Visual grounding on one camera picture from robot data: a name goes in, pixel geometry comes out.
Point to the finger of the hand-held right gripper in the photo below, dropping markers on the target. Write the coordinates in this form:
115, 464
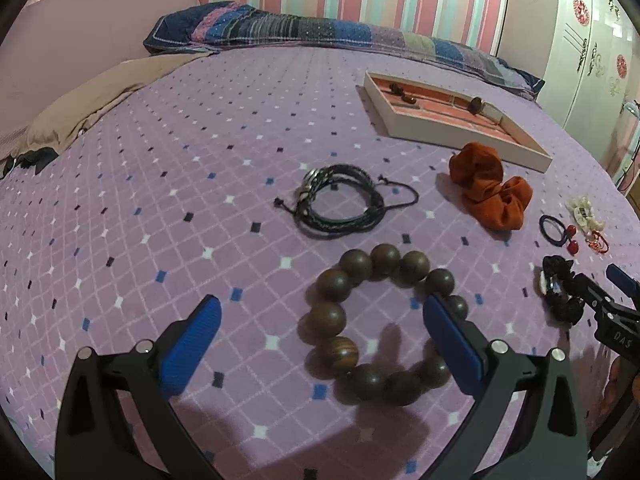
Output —
624, 282
592, 291

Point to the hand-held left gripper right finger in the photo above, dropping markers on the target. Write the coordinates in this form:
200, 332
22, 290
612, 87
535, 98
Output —
450, 345

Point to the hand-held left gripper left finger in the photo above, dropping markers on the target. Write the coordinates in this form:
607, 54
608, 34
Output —
192, 345

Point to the black hair clip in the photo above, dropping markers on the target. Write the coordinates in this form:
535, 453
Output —
559, 285

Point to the white jewelry tray pink lining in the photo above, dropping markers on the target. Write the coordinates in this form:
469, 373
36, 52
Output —
415, 127

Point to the person's right hand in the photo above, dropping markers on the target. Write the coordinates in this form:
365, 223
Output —
612, 385

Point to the purple diamond pattern bedspread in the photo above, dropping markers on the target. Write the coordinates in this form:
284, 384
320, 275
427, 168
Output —
165, 220

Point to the orange fabric scrunchie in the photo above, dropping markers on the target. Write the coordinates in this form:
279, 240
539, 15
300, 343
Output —
492, 187

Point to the dark cloth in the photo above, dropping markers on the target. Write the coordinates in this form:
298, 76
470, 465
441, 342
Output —
27, 157

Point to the brown bead earring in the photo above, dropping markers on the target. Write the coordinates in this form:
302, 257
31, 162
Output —
408, 96
395, 88

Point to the white decorated wardrobe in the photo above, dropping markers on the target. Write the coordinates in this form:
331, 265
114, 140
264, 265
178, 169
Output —
575, 35

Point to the beige blanket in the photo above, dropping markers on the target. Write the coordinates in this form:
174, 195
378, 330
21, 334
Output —
105, 95

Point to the pink padded headboard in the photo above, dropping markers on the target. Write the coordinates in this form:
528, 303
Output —
75, 35

